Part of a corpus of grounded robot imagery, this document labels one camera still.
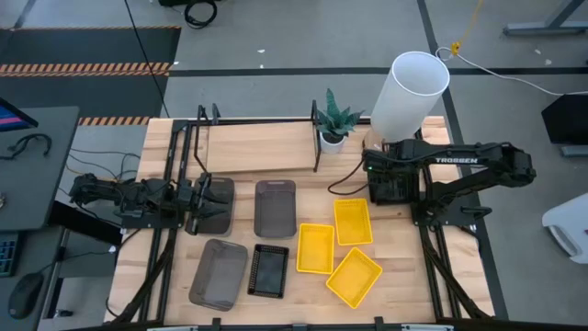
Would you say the long black floor cable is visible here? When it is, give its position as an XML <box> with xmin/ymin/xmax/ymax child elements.
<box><xmin>122</xmin><ymin>0</ymin><xmax>171</xmax><ymax>119</ymax></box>

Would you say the table lamp white shade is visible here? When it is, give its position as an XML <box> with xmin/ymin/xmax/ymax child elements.
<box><xmin>362</xmin><ymin>51</ymin><xmax>451</xmax><ymax>155</ymax></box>

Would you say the white floor cable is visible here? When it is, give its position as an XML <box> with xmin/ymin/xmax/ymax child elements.
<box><xmin>435</xmin><ymin>45</ymin><xmax>588</xmax><ymax>97</ymax></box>

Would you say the coiled black cable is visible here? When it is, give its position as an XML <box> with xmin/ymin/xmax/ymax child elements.
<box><xmin>183</xmin><ymin>0</ymin><xmax>219</xmax><ymax>30</ymax></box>

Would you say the computer monitor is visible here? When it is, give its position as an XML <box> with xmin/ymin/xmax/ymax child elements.
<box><xmin>0</xmin><ymin>96</ymin><xmax>40</xmax><ymax>134</ymax></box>

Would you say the potted snake plant white pot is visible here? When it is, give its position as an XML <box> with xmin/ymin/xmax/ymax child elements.
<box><xmin>315</xmin><ymin>87</ymin><xmax>365</xmax><ymax>155</ymax></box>

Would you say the yellow cable with hook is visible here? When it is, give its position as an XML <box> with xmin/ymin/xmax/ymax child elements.
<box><xmin>449</xmin><ymin>0</ymin><xmax>486</xmax><ymax>56</ymax></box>

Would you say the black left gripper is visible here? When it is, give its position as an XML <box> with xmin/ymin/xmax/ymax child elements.
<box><xmin>176</xmin><ymin>177</ymin><xmax>233</xmax><ymax>224</ymax></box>

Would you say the yellow plastic mesh basket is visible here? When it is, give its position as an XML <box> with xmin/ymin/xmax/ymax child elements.
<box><xmin>333</xmin><ymin>197</ymin><xmax>374</xmax><ymax>247</ymax></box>
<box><xmin>296</xmin><ymin>223</ymin><xmax>336</xmax><ymax>276</ymax></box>
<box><xmin>325</xmin><ymin>246</ymin><xmax>384</xmax><ymax>310</ymax></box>

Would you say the black hazard striped floor mat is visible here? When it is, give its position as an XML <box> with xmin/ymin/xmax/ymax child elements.
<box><xmin>0</xmin><ymin>26</ymin><xmax>183</xmax><ymax>127</ymax></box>

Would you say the black aluminium rig frame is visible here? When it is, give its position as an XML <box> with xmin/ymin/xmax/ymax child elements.
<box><xmin>109</xmin><ymin>117</ymin><xmax>495</xmax><ymax>331</ymax></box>

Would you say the grey metal table leg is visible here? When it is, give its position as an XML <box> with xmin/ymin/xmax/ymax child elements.
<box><xmin>503</xmin><ymin>0</ymin><xmax>588</xmax><ymax>37</ymax></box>

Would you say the black box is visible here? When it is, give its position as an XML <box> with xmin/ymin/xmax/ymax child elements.
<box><xmin>540</xmin><ymin>94</ymin><xmax>588</xmax><ymax>146</ymax></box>

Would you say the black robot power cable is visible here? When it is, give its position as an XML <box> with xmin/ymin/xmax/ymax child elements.
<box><xmin>327</xmin><ymin>155</ymin><xmax>371</xmax><ymax>197</ymax></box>

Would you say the black plastic mesh basket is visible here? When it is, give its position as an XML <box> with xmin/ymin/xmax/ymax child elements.
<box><xmin>246</xmin><ymin>243</ymin><xmax>290</xmax><ymax>300</ymax></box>

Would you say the white plastic chair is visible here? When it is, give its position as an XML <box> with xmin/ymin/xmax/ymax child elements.
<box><xmin>541</xmin><ymin>192</ymin><xmax>588</xmax><ymax>266</ymax></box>

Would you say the black computer mouse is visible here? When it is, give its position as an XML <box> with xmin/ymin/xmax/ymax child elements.
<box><xmin>7</xmin><ymin>271</ymin><xmax>45</xmax><ymax>321</ymax></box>

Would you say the black side desk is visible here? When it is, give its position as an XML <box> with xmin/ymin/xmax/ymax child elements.
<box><xmin>0</xmin><ymin>106</ymin><xmax>80</xmax><ymax>231</ymax></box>

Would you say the black headset cable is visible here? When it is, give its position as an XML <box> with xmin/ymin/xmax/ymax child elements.
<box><xmin>0</xmin><ymin>132</ymin><xmax>53</xmax><ymax>161</ymax></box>

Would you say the translucent grey plastic bin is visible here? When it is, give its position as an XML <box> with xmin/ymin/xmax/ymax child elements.
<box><xmin>254</xmin><ymin>178</ymin><xmax>298</xmax><ymax>239</ymax></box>
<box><xmin>187</xmin><ymin>237</ymin><xmax>249</xmax><ymax>313</ymax></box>
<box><xmin>186</xmin><ymin>177</ymin><xmax>236</xmax><ymax>236</ymax></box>

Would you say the dark computer keyboard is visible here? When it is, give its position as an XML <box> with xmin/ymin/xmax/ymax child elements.
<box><xmin>0</xmin><ymin>232</ymin><xmax>20</xmax><ymax>278</ymax></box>

